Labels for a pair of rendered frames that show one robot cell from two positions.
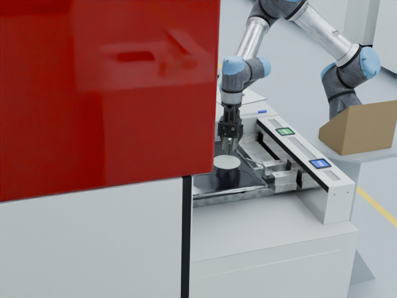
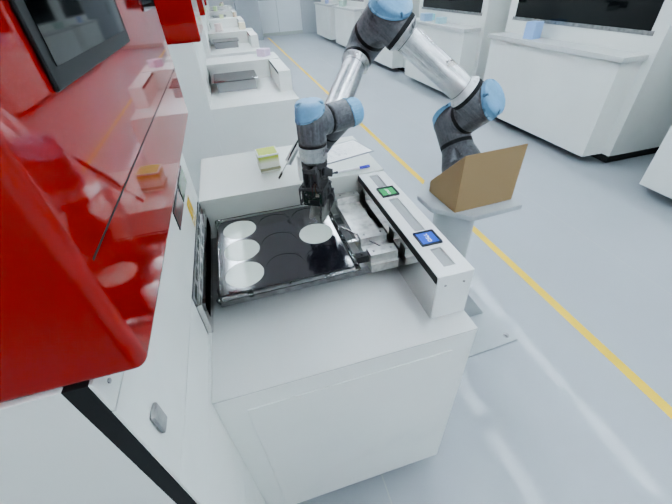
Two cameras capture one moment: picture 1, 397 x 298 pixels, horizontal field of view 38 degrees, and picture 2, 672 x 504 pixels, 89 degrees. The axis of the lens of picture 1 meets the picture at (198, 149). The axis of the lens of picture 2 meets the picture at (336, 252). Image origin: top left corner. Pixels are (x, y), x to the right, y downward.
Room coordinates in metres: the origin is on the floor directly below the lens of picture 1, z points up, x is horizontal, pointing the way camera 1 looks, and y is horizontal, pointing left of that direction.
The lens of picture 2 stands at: (0.94, -0.24, 1.50)
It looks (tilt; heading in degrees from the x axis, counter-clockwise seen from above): 39 degrees down; 5
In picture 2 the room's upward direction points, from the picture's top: 4 degrees counter-clockwise
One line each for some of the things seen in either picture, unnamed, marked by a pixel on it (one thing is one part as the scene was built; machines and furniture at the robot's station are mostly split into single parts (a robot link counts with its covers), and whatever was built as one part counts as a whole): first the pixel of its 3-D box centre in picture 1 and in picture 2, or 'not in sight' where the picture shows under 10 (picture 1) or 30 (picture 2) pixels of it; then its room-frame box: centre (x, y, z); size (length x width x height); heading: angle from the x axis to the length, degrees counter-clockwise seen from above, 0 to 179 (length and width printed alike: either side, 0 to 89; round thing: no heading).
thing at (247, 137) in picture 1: (246, 137); (347, 197); (2.00, -0.19, 0.89); 0.08 x 0.03 x 0.03; 109
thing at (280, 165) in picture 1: (273, 166); (371, 236); (1.77, -0.27, 0.89); 0.08 x 0.03 x 0.03; 109
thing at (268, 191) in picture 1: (224, 197); (310, 280); (1.64, -0.09, 0.84); 0.50 x 0.02 x 0.03; 109
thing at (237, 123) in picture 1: (230, 118); (315, 181); (1.81, -0.11, 1.05); 0.09 x 0.08 x 0.12; 168
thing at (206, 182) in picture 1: (197, 167); (279, 242); (1.74, 0.00, 0.90); 0.34 x 0.34 x 0.01; 19
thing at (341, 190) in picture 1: (299, 164); (403, 232); (1.79, -0.36, 0.89); 0.55 x 0.09 x 0.14; 19
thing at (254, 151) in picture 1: (263, 163); (363, 230); (1.84, -0.24, 0.87); 0.36 x 0.08 x 0.03; 19
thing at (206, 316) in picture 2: not in sight; (205, 262); (1.65, 0.20, 0.89); 0.44 x 0.02 x 0.10; 19
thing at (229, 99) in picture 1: (232, 96); (314, 153); (1.82, -0.11, 1.13); 0.08 x 0.08 x 0.05
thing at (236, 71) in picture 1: (233, 74); (311, 122); (1.82, -0.11, 1.21); 0.09 x 0.08 x 0.11; 131
